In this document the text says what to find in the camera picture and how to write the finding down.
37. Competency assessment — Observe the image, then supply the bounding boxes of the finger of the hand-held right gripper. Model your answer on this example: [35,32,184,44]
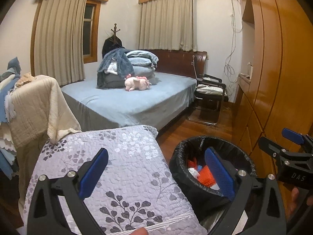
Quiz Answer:
[258,137,287,162]
[281,127,307,146]

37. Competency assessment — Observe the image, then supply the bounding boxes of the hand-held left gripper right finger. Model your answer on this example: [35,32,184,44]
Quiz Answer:
[204,146,287,235]

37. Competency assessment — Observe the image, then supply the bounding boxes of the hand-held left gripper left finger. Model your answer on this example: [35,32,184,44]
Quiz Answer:
[27,148,109,235]

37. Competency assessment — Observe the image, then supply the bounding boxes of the orange bristle brush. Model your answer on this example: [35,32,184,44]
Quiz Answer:
[187,159,219,188]

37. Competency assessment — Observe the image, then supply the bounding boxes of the black bin with bag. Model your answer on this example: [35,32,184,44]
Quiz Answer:
[169,135,258,222]

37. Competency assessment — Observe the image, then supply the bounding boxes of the person's right hand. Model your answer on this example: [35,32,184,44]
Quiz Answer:
[287,187,300,215]

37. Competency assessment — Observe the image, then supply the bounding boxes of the person's left hand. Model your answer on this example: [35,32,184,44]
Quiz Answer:
[128,227,148,235]

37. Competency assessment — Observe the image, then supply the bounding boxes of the purple floral quilted cover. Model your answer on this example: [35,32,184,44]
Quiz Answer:
[23,125,208,235]

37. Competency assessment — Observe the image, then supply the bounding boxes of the black metal chair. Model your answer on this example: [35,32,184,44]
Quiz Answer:
[187,73,229,126]

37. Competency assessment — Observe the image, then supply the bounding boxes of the wooden wardrobe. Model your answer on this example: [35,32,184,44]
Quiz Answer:
[231,0,313,194]

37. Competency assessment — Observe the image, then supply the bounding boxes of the bed with blue sheet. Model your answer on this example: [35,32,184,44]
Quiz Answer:
[60,71,197,132]

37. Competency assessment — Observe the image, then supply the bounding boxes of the pale chair cushion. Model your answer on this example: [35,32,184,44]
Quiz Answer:
[197,78,224,94]

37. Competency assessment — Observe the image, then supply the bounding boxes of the beige draped blanket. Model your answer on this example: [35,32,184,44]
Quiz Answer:
[10,75,83,149]

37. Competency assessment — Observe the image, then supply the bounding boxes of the pink plush toy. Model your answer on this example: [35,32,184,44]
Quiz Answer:
[124,74,152,92]

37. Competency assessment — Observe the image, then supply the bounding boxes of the thin metal rod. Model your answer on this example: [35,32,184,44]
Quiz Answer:
[192,55,199,79]

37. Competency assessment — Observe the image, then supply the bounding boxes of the pile of blue white cloths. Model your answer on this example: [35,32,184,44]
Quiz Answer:
[0,57,23,180]

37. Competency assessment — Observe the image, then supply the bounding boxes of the dark wooden headboard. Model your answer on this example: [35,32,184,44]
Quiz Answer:
[147,49,208,79]

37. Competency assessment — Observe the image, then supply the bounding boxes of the tan crumpled cloth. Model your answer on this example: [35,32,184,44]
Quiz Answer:
[16,72,38,87]

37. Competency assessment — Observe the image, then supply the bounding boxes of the light blue folded duvet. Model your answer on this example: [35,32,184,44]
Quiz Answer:
[126,50,159,74]

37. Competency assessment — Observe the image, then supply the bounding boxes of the dark hanging jacket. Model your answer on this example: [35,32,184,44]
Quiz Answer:
[102,38,124,57]

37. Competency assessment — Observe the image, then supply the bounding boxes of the beige window curtain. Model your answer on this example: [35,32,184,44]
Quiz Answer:
[139,0,198,52]
[33,0,87,87]

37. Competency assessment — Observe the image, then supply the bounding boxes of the wooden framed window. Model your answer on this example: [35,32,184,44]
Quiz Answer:
[83,0,101,64]

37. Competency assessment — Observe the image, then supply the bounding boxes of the hanging wall cables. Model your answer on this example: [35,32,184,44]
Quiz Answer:
[223,0,243,96]

